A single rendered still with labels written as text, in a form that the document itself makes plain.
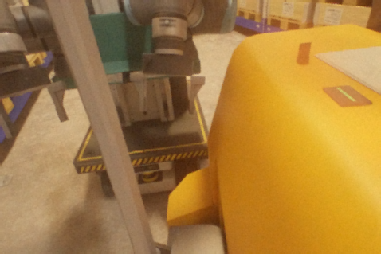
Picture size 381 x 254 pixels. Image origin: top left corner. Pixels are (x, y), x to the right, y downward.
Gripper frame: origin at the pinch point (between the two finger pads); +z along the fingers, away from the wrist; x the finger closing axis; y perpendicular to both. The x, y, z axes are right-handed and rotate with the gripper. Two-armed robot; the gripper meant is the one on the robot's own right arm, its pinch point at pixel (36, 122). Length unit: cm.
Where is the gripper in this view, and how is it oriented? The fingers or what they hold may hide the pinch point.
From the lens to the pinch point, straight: 79.1
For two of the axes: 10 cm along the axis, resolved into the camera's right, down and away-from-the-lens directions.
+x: -9.4, 3.1, -1.1
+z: 2.9, 9.4, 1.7
